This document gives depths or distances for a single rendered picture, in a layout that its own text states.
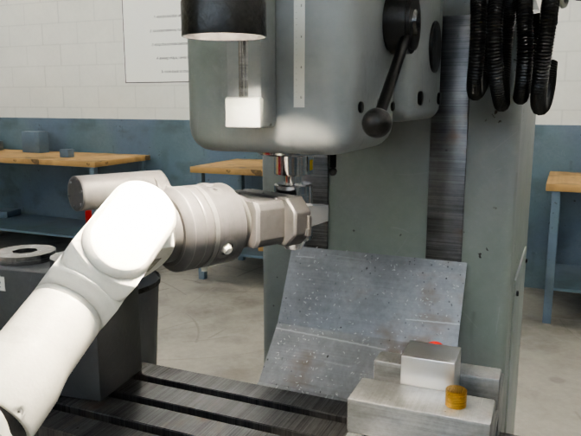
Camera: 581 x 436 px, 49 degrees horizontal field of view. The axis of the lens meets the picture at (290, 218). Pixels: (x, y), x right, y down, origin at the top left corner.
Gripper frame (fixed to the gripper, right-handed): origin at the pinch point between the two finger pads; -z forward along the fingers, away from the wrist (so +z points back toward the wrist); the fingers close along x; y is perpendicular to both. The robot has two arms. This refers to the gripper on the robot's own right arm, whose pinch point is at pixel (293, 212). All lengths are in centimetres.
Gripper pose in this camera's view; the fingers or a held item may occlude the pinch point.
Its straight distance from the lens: 77.3
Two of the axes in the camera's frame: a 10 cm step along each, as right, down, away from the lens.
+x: -6.9, -1.3, 7.1
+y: -0.1, 9.9, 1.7
